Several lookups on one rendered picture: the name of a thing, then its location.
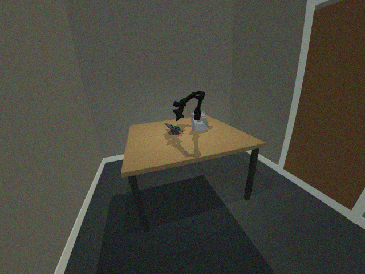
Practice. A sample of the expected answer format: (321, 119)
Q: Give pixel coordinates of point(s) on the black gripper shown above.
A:
(179, 115)

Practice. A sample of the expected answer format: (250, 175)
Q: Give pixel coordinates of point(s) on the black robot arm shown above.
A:
(182, 103)

